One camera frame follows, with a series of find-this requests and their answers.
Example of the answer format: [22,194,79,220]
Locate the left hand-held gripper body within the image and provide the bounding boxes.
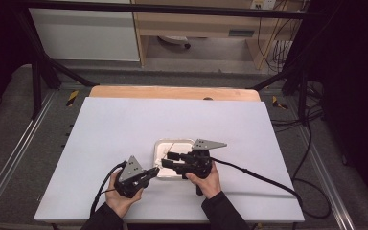
[113,154,151,199]

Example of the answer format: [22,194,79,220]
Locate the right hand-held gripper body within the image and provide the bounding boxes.
[180,138,228,180]

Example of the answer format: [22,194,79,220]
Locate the white rectangular tray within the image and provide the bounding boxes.
[152,138,196,180]

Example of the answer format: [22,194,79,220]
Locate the person's right hand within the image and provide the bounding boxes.
[184,160,222,200]

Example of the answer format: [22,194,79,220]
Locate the person's left hand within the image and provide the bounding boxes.
[104,170,145,219]

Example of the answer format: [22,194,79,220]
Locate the light wooden table board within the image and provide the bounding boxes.
[88,84,262,103]

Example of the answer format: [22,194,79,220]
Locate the yellow black striped tape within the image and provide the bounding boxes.
[65,89,80,107]
[271,95,288,110]

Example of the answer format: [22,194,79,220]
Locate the white chair base with caster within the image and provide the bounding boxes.
[157,34,192,50]

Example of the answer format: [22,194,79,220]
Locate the black metal stand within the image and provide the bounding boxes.
[251,47,311,127]
[14,9,101,120]

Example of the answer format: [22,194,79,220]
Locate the light wooden desk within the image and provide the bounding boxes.
[130,0,305,70]

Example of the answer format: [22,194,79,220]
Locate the white cabinet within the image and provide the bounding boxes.
[28,7,141,62]

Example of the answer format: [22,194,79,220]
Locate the black metal crossbar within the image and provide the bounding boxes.
[21,0,309,20]

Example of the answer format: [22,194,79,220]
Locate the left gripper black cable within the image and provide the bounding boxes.
[89,160,127,218]

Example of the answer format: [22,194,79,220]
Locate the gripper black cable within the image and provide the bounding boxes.
[89,160,127,218]
[210,156,333,220]

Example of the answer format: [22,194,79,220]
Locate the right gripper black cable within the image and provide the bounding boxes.
[210,156,333,220]

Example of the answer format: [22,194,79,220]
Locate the black floor cables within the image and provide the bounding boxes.
[269,80,324,132]

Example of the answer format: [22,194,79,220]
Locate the aluminium rail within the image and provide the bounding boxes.
[299,126,357,230]
[0,90,58,219]

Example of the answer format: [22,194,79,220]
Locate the hanging black cable bundle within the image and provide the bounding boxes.
[256,9,302,74]

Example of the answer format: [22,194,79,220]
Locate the white wall socket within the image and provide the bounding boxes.
[250,0,277,11]

